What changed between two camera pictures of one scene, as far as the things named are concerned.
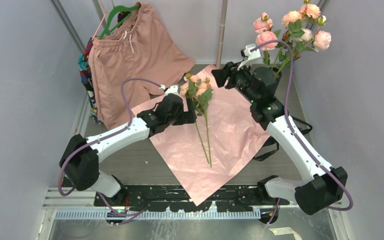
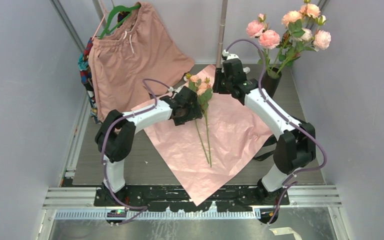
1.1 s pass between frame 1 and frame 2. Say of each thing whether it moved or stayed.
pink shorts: stayed
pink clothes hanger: stayed
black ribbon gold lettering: stayed
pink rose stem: moved
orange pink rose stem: moved
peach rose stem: stayed
